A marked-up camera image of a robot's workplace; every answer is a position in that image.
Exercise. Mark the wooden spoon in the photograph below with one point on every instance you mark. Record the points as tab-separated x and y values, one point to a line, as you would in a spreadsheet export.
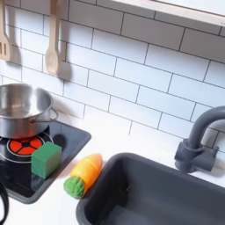
53	49

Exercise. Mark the green block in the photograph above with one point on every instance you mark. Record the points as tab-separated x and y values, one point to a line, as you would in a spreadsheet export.
45	159

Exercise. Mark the wooden slotted spatula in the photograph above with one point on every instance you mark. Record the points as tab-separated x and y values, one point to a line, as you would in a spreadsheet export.
4	44

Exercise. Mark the grey tap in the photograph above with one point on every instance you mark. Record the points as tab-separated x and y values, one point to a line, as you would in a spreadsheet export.
196	146

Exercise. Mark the orange toy carrot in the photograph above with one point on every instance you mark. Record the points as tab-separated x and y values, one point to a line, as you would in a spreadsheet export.
85	172

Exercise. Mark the white wooden shelf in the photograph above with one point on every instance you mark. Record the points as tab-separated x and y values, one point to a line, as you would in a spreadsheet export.
181	8

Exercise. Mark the grey sink basin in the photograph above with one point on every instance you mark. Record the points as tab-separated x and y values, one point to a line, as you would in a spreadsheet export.
164	193

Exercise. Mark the black toy stove top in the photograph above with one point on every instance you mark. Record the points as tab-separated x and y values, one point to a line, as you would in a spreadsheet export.
67	140

